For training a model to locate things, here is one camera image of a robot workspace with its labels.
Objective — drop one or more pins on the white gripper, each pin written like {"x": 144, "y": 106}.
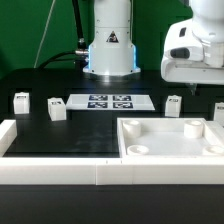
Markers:
{"x": 194, "y": 53}

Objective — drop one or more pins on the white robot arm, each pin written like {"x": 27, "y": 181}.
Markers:
{"x": 112, "y": 55}

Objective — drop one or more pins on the white square tabletop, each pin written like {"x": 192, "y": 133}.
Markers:
{"x": 169, "y": 137}

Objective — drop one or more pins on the white U-shaped obstacle fence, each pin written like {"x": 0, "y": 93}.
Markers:
{"x": 104, "y": 171}

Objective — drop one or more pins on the white marker sheet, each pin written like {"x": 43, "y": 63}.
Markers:
{"x": 109, "y": 102}

